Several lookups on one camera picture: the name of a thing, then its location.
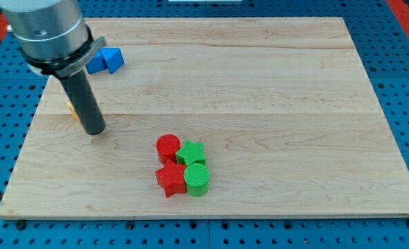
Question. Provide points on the black flange mount plate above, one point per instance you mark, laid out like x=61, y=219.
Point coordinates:
x=68, y=65

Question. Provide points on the blue triangle block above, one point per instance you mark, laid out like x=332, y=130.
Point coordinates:
x=97, y=64

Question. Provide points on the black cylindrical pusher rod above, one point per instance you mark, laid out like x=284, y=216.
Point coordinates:
x=79, y=93

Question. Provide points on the red star block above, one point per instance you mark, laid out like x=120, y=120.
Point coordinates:
x=171, y=178

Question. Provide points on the green cylinder block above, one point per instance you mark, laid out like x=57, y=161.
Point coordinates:
x=196, y=177

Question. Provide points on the blue cube block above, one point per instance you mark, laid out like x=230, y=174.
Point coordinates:
x=113, y=58

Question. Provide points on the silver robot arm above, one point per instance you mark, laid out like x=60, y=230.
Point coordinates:
x=55, y=40

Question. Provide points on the yellow hexagon block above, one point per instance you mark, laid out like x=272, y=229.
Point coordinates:
x=72, y=111

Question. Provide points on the red cylinder block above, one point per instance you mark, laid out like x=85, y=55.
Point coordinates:
x=167, y=145

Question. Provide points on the wooden board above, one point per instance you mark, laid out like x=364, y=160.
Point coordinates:
x=291, y=127

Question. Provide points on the green star block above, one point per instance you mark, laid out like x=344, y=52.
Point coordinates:
x=190, y=153

